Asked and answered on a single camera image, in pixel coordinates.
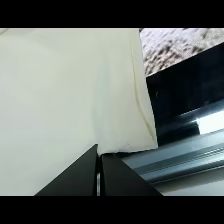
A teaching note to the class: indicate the cream white garment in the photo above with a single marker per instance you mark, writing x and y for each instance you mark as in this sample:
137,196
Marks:
63,100

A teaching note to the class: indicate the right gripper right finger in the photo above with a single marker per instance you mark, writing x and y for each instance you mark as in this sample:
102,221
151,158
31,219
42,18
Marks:
123,178

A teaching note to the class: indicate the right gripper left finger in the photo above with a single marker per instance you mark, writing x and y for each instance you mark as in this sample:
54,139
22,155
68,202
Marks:
78,177

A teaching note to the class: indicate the silver frame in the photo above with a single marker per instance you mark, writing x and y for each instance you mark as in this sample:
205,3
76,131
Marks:
180,160

